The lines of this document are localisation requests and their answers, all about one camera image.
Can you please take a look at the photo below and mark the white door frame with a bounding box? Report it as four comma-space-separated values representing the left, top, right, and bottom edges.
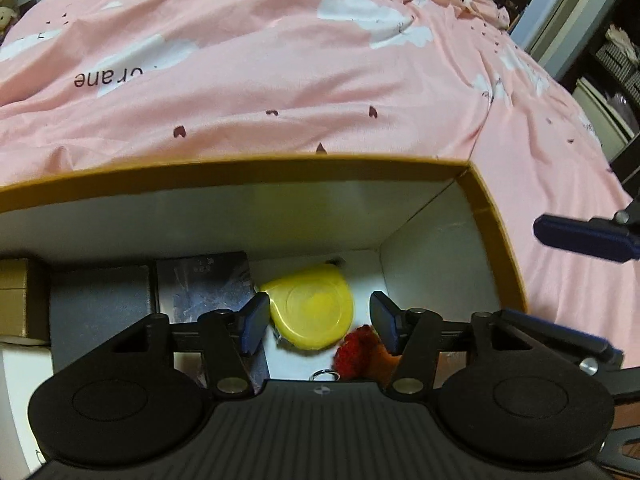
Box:
509, 0, 608, 80

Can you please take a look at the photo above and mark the dark shelf unit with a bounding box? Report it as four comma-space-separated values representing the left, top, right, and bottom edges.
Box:
560, 0, 640, 188

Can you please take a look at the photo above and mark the white storage box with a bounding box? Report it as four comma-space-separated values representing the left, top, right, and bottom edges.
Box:
571, 76, 637, 162

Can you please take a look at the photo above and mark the orange crochet toy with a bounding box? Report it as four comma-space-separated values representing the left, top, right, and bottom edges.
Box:
334, 324, 402, 382

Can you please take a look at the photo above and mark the woven basket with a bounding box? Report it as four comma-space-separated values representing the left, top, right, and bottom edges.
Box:
596, 41, 640, 87

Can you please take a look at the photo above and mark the gold box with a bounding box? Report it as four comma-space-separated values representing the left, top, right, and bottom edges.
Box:
0, 257, 51, 347

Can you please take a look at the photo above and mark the orange cardboard box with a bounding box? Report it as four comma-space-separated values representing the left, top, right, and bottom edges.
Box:
0, 152, 529, 468

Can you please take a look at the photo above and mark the black rectangular box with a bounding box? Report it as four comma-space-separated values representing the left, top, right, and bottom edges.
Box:
49, 262, 161, 362

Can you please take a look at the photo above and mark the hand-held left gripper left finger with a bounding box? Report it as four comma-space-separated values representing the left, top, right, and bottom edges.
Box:
107, 291, 272, 401

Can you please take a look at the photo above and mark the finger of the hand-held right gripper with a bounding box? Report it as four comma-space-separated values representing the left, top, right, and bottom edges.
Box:
495, 307, 626, 377
532, 212, 640, 264

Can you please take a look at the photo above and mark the white rectangular case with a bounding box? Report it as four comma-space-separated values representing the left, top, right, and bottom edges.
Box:
0, 340, 57, 472

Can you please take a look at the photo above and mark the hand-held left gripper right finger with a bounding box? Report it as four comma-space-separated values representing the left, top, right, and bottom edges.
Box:
369, 290, 538, 402

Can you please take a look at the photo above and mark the tube of plush toys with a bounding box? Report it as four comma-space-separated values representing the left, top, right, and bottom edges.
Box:
0, 0, 19, 35

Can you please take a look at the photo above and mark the yellow tape measure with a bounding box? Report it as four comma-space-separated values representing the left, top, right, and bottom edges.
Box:
257, 261, 356, 352

